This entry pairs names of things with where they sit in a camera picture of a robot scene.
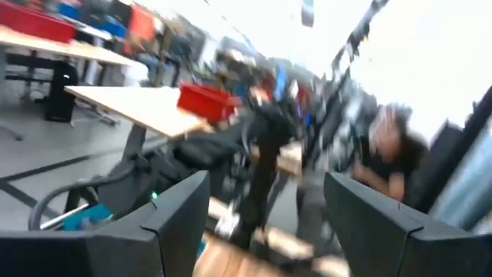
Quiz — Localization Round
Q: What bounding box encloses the wooden background table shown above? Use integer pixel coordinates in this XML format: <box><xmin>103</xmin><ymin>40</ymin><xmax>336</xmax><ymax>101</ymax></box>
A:
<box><xmin>0</xmin><ymin>24</ymin><xmax>140</xmax><ymax>67</ymax></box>

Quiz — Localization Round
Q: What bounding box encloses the blue plastic bin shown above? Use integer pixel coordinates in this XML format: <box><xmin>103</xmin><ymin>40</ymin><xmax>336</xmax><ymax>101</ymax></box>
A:
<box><xmin>62</xmin><ymin>202</ymin><xmax>114</xmax><ymax>232</ymax></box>

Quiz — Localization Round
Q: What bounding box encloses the long red plastic bin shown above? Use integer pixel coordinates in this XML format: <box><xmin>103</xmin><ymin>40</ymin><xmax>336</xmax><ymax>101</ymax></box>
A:
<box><xmin>0</xmin><ymin>0</ymin><xmax>77</xmax><ymax>45</ymax></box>

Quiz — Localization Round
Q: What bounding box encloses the black computer tower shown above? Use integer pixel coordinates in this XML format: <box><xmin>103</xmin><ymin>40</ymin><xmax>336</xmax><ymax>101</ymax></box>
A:
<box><xmin>43</xmin><ymin>60</ymin><xmax>81</xmax><ymax>124</ymax></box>

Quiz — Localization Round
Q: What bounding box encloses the grey table leg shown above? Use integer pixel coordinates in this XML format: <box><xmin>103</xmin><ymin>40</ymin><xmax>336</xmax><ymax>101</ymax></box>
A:
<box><xmin>108</xmin><ymin>123</ymin><xmax>170</xmax><ymax>176</ymax></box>

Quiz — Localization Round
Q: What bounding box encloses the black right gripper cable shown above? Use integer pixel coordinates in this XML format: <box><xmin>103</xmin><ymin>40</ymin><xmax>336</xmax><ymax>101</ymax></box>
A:
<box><xmin>28</xmin><ymin>164</ymin><xmax>138</xmax><ymax>232</ymax></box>

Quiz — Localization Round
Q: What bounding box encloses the white table top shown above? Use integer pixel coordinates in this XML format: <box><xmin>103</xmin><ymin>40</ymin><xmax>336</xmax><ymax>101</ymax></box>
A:
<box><xmin>64</xmin><ymin>85</ymin><xmax>213</xmax><ymax>139</ymax></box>

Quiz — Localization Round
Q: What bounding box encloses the person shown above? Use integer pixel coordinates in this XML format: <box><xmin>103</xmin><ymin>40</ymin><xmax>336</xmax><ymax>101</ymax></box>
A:
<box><xmin>350</xmin><ymin>102</ymin><xmax>431</xmax><ymax>202</ymax></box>

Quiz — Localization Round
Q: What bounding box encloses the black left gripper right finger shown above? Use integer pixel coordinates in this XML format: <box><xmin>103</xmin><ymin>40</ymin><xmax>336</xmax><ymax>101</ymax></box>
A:
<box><xmin>323</xmin><ymin>171</ymin><xmax>492</xmax><ymax>277</ymax></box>

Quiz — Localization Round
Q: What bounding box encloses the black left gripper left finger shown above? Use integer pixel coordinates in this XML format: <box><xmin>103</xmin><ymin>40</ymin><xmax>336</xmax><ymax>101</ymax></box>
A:
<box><xmin>0</xmin><ymin>169</ymin><xmax>211</xmax><ymax>277</ymax></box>

